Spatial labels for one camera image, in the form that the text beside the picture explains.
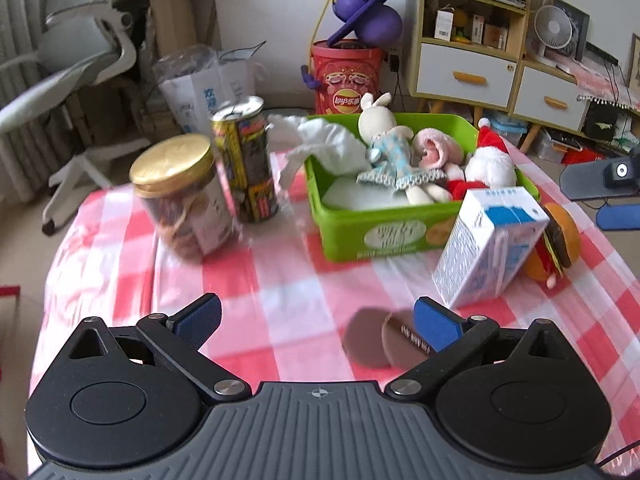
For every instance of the black picture frame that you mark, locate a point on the black picture frame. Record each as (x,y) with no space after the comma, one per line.
(580,20)

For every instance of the santa plush toy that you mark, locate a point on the santa plush toy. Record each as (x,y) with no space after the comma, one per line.
(492,170)

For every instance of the tall yellow shelf cabinet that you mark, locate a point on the tall yellow shelf cabinet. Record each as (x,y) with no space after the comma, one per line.
(465,70)

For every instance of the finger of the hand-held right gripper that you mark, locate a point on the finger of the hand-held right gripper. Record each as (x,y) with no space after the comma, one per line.
(585,180)
(620,217)

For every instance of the gold-lidded cookie jar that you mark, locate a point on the gold-lidded cookie jar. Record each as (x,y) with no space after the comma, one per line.
(170,160)

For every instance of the purple bounce ball toy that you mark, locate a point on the purple bounce ball toy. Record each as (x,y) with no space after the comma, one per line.
(380,25)

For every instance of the small white desk fan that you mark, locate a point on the small white desk fan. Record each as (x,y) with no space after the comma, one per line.
(552,22)

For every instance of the black box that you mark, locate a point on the black box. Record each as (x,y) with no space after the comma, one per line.
(600,120)

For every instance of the white paper bag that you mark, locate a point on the white paper bag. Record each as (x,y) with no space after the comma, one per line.
(200,95)

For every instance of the low white drawer cabinet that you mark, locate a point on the low white drawer cabinet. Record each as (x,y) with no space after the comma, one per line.
(550,95)

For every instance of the white product box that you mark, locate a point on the white product box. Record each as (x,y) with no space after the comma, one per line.
(444,25)

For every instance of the pink plush toy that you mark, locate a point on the pink plush toy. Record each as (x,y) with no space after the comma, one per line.
(440,147)

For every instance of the brown picture frame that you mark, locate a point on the brown picture frame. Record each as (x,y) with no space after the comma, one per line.
(635,60)

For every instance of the pink lace cloth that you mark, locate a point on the pink lace cloth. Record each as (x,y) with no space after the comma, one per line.
(610,80)

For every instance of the green plastic bin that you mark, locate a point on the green plastic bin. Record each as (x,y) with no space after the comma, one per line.
(400,240)

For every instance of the blue white milk carton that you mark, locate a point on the blue white milk carton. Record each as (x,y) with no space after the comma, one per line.
(480,260)

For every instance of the red box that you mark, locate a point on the red box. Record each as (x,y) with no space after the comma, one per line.
(575,156)

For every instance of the cardboard box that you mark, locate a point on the cardboard box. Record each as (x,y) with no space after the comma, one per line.
(185,15)

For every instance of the hamburger plush toy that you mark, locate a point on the hamburger plush toy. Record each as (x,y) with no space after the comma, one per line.
(565,235)

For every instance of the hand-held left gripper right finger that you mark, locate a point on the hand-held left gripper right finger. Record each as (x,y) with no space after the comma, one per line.
(435,327)

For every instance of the white cloth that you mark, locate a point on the white cloth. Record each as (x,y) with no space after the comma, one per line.
(330,145)

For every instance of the cream rabbit doll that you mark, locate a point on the cream rabbit doll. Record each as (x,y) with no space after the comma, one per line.
(380,120)

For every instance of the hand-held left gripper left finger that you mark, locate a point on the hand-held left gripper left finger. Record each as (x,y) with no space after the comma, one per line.
(197,320)

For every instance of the grey office chair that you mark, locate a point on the grey office chair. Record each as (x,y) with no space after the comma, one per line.
(85,45)

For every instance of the clear plastic bag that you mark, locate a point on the clear plastic bag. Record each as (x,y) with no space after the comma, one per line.
(185,62)

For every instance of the black yellow drink can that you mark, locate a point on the black yellow drink can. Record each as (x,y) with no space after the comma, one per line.
(250,170)

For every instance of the black power adapter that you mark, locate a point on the black power adapter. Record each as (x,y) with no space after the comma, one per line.
(394,64)

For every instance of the red snack bucket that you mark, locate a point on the red snack bucket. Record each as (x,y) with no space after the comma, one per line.
(345,80)

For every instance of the pink checkered tablecloth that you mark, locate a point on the pink checkered tablecloth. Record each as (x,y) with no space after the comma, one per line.
(290,290)

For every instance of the clear storage box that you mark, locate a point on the clear storage box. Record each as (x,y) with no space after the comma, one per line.
(505,132)

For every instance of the brown round pad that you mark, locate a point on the brown round pad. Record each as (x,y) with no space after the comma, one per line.
(362,335)
(400,345)

